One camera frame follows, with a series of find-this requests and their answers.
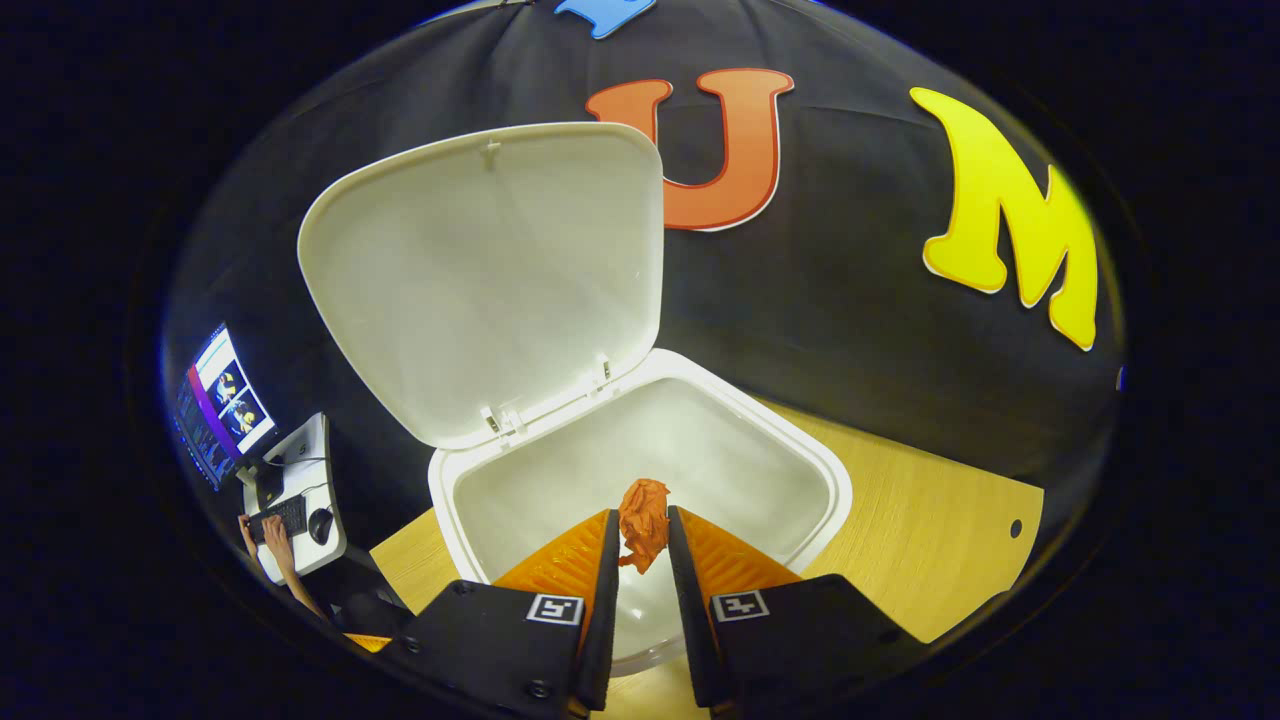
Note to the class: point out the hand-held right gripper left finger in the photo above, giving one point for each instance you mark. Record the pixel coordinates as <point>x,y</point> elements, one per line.
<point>598,620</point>

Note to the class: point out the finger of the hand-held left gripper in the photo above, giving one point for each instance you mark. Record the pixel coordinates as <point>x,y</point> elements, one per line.
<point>368,642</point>

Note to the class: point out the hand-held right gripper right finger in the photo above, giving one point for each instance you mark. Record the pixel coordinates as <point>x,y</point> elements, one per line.
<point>690,620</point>

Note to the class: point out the orange paper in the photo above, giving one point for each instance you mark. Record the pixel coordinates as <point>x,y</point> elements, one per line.
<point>645,520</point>

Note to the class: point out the white desktop garbage bin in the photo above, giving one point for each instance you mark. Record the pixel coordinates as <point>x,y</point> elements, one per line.
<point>480,280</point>

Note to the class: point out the wooden desktop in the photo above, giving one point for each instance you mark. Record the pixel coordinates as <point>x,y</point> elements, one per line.
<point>930,540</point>

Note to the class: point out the black computer mouse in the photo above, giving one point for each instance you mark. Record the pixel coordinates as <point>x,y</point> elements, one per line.
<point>320,526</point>

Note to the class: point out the black keyboard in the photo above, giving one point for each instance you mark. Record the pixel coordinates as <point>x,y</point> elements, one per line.
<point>280,517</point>

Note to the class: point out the computer monitor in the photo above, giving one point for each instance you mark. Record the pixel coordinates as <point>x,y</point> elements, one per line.
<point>225,400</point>

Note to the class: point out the black backdrop cloth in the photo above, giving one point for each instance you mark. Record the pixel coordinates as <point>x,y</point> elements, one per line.
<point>850,330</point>

